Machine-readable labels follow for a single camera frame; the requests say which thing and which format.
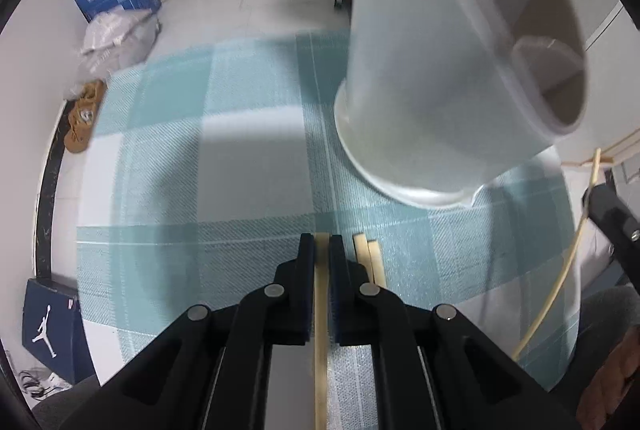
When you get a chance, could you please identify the teal checked tablecloth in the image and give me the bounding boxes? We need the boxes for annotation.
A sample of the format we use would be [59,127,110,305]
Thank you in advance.
[75,30,583,430]

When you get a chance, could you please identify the person's right leg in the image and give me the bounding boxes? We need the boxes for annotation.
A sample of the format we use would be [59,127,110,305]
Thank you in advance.
[575,285,640,361]

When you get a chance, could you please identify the white plastic bag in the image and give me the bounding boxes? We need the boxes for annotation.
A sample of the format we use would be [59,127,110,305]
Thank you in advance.
[82,9,153,61]

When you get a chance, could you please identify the brown suede shoe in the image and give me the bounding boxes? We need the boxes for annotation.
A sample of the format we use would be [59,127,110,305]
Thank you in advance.
[75,80,107,116]
[64,102,98,154]

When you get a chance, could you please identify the person's right hand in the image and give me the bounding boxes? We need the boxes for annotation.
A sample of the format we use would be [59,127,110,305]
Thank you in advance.
[577,335,640,430]

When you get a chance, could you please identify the grey plastic bag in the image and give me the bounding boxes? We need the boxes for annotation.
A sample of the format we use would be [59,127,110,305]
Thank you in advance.
[75,17,162,98]

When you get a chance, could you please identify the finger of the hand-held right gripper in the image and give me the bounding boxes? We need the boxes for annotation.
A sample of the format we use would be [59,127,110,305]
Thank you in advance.
[581,170,640,296]

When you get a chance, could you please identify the translucent plastic utensil holder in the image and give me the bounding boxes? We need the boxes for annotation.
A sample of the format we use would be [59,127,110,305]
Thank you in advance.
[334,0,588,208]

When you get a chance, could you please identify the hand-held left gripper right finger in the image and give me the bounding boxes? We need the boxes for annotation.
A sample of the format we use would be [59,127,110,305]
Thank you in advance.
[327,234,583,430]

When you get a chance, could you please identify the blue shoe box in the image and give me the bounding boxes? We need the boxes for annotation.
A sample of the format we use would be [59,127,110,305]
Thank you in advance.
[21,279,85,386]

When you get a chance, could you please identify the person's left leg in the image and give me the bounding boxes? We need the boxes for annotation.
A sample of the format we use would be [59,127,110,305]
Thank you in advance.
[32,372,101,430]

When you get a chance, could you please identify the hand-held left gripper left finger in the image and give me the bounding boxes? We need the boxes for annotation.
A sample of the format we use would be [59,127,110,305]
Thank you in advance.
[60,233,318,430]

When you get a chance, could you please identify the person's leg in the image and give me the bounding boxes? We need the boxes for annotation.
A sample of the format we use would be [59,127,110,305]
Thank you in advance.
[32,372,101,430]
[575,285,640,361]

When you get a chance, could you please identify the white sneaker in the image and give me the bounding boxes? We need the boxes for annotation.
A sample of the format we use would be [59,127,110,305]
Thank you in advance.
[17,367,68,398]

